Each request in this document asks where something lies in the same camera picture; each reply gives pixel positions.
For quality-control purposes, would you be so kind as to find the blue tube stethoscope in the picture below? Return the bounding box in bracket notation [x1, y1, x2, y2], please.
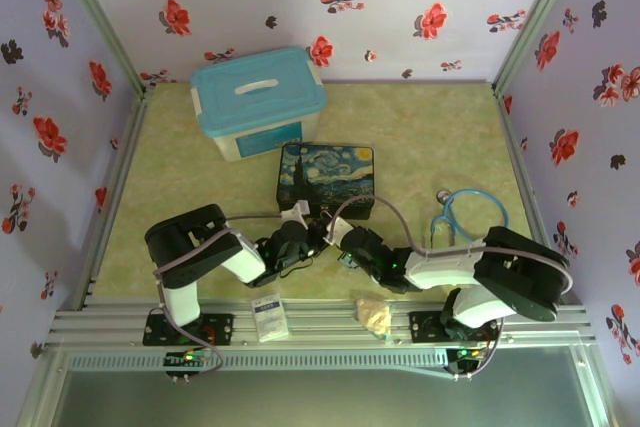
[430, 188, 510, 248]

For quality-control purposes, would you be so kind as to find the blue lidded plastic storage box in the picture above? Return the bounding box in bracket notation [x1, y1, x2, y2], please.
[189, 45, 328, 163]

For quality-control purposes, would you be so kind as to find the white paper packet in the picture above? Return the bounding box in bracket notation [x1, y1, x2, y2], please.
[249, 291, 291, 344]

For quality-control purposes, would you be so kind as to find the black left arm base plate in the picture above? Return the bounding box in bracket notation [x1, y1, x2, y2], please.
[142, 312, 236, 347]

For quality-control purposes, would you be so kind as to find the grey right arm cable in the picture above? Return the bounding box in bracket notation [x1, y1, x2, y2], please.
[332, 195, 575, 381]

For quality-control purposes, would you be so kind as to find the clear bag of beige snacks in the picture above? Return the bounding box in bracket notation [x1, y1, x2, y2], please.
[353, 297, 396, 347]

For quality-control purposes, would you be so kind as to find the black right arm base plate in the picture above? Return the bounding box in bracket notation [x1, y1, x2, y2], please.
[408, 310, 500, 346]

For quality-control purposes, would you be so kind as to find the grey left arm cable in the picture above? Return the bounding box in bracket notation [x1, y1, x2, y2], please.
[152, 210, 301, 379]

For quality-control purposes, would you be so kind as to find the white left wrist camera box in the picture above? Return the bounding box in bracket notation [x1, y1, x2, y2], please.
[282, 200, 312, 223]

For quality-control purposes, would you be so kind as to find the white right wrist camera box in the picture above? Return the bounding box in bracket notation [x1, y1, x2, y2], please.
[325, 216, 354, 246]

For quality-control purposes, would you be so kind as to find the starry night tin box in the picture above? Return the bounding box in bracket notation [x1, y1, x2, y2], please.
[276, 142, 375, 221]

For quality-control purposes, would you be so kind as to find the right circuit board with lights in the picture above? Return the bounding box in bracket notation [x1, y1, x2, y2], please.
[447, 345, 489, 374]

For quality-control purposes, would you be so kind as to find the circuit board with lights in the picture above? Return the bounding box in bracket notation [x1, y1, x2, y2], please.
[164, 349, 212, 374]
[447, 345, 489, 374]

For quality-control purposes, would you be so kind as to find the slotted grey cable duct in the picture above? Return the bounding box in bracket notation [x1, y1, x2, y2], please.
[67, 351, 451, 373]

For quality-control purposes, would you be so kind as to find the aluminium front frame rail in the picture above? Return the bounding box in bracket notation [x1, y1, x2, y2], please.
[45, 298, 599, 349]

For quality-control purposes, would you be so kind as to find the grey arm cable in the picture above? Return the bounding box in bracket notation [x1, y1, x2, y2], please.
[152, 210, 301, 379]
[332, 195, 575, 381]

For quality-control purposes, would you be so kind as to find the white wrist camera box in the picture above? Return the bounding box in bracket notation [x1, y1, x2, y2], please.
[282, 200, 312, 223]
[325, 216, 354, 246]

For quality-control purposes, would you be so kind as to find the aluminium frame post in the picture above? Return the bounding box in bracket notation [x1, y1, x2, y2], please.
[490, 0, 585, 96]
[48, 0, 149, 96]

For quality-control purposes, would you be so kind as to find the left circuit board with lights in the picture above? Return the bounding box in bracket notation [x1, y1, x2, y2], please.
[164, 349, 212, 374]

